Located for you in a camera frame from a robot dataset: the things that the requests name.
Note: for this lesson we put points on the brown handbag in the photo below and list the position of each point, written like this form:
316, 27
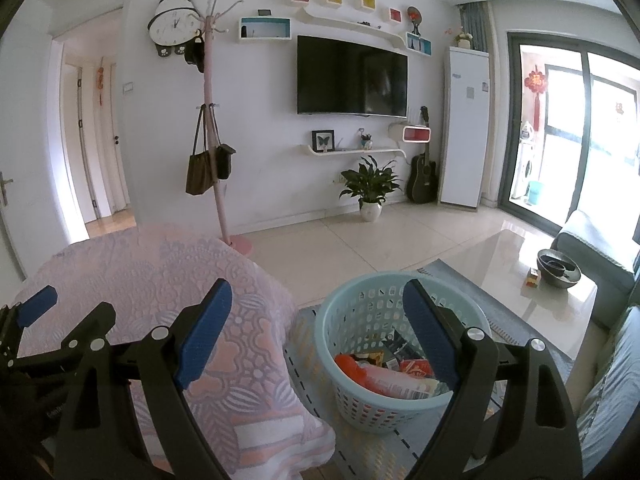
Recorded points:
200, 170

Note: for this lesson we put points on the light blue plastic basket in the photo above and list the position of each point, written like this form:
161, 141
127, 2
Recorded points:
350, 310

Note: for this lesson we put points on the white washing machine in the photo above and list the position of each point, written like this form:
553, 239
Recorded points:
527, 160

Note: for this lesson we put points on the grey curtain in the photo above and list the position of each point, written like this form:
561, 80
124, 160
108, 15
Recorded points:
472, 20

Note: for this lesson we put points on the round wall clock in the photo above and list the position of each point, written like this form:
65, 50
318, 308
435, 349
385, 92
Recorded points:
172, 22

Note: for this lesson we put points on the sliding glass door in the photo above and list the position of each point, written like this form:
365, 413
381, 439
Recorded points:
575, 125

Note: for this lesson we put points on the red and white box shelf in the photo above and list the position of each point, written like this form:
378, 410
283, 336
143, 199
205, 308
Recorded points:
412, 132

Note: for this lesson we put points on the dark foil packet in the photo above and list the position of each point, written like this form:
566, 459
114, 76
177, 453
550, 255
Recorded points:
397, 345

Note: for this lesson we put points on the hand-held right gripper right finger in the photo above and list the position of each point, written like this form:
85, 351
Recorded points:
425, 330

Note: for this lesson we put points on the pink patterned blanket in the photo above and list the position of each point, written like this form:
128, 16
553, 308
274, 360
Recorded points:
150, 270

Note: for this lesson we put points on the wall-mounted television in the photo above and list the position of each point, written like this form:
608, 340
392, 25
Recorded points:
350, 75

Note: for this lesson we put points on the black hat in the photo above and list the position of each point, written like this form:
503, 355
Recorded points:
195, 50

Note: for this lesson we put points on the grey covered sofa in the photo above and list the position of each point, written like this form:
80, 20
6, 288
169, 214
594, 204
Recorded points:
610, 385

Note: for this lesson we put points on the black acoustic guitar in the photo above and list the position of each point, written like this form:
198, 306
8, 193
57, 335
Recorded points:
422, 170

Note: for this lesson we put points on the small colourful cube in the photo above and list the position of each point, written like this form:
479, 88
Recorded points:
533, 276

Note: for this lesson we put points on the potted green plant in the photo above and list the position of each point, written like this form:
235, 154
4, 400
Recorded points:
372, 185

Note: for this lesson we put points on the white wavy wall shelf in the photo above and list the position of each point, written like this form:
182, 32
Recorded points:
350, 20

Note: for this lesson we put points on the yellow brown packet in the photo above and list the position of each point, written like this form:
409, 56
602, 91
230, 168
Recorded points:
372, 358

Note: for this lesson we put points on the decorative round fan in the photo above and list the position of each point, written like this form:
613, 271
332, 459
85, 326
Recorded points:
414, 14

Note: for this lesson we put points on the red knot ornament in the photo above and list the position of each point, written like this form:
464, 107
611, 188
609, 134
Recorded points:
536, 85

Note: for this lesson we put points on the grey ottoman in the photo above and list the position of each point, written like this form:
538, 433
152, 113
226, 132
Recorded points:
590, 245

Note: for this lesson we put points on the black picture frame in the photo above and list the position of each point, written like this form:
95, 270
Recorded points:
323, 141

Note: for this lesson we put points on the blue patterned rug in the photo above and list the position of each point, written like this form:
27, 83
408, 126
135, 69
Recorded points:
350, 450

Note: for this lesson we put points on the white standing air conditioner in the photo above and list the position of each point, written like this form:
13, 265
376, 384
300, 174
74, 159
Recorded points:
462, 125

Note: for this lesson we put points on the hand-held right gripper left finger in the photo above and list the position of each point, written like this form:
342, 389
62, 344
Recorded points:
205, 330

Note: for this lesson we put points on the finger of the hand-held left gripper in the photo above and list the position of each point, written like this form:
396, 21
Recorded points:
37, 305
95, 320

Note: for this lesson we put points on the white curved wall shelf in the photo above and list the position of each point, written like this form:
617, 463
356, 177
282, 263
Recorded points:
350, 151

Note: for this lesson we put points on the small potted ornament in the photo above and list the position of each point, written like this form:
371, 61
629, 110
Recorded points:
366, 141

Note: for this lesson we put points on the white box shelf blue inside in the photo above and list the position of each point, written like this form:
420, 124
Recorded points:
265, 27

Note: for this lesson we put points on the blue bucket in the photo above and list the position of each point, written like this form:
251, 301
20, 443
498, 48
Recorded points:
535, 191

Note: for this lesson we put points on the white hallway door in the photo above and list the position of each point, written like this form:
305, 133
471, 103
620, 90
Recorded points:
95, 160

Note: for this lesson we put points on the red hanging decoration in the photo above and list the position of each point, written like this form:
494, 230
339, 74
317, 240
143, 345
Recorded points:
101, 82

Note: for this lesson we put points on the pink coat rack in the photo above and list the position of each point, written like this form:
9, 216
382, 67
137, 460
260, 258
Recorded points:
209, 85

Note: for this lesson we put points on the black handbag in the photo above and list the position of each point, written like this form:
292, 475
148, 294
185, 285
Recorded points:
225, 160

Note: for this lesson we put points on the white and pink wrapper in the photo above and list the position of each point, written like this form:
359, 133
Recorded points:
395, 385

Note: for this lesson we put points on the dark round bowl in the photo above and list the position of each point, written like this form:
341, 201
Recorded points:
557, 267

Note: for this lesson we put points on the flower vase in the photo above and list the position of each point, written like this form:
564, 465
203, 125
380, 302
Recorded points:
464, 37

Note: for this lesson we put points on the glass coffee table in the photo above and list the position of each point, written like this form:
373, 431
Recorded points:
500, 260

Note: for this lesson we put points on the white light switch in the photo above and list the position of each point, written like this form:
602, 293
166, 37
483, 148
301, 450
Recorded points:
128, 87

